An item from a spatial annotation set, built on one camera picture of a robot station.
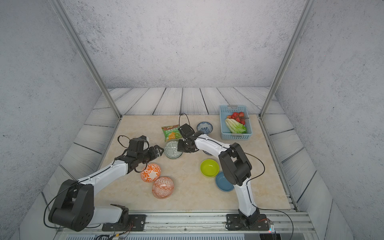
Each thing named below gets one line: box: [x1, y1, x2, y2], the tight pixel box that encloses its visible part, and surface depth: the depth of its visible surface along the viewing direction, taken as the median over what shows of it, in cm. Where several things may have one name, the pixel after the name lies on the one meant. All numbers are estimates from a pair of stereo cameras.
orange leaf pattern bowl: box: [140, 163, 162, 183], surface depth 90 cm
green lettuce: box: [225, 118, 247, 134], surface depth 109 cm
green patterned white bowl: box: [164, 139, 183, 159], surface depth 98 cm
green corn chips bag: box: [161, 124, 183, 142], surface depth 107 cm
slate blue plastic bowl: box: [215, 172, 235, 192], surface depth 86 cm
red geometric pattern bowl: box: [152, 176, 175, 199], surface depth 84 cm
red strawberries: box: [227, 111, 246, 125], surface depth 116 cm
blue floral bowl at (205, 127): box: [196, 121, 214, 135], surface depth 113 cm
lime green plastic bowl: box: [200, 159, 220, 178], surface depth 92 cm
